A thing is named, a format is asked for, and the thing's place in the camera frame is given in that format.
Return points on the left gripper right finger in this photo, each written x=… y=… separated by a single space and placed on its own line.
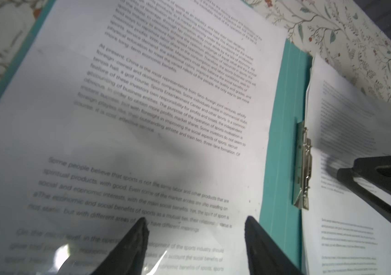
x=264 y=256

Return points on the floral table mat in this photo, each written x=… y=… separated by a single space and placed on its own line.
x=182 y=112

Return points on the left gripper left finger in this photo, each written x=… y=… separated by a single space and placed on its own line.
x=127 y=258

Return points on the metal folder clip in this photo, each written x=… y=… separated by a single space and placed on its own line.
x=303 y=167

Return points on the teal paper folder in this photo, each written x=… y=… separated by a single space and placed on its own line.
x=285 y=137

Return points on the printed paper sheet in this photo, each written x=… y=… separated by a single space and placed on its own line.
x=130 y=137
x=342 y=234

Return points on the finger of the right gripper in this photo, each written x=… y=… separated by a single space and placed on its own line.
x=375 y=170

